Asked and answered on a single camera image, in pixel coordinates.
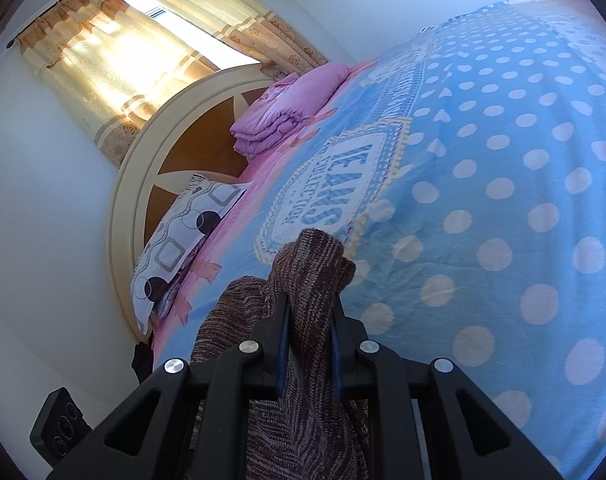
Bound blue polka-dot bedsheet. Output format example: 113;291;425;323
150;0;606;480

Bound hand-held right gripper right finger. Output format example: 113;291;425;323
330;300;566;480

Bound brown knit sweater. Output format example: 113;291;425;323
188;228;373;480

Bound cream round headboard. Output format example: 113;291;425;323
106;64;285;342

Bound dark cloth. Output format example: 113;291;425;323
132;342;157;387

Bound folded pink blanket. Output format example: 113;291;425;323
231;61;351;160

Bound beige patterned curtain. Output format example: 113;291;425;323
16;0;330;167

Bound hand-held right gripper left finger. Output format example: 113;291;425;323
46;292;290;480

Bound black speaker box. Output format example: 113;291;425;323
29;386;94;463

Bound patterned white pillow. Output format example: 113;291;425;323
130;172;254;336

